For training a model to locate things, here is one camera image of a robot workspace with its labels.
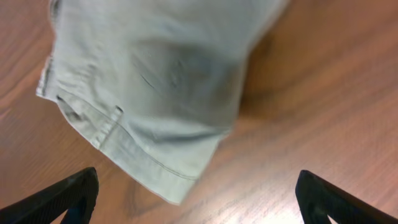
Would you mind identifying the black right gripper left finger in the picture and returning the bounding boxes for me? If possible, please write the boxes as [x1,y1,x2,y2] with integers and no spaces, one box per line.
[1,167,99,224]

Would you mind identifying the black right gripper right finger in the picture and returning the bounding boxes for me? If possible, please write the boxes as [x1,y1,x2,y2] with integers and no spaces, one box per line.
[295,170,397,224]

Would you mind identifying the grey-green cotton shorts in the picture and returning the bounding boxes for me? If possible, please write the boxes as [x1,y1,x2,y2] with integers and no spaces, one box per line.
[36,0,288,205]

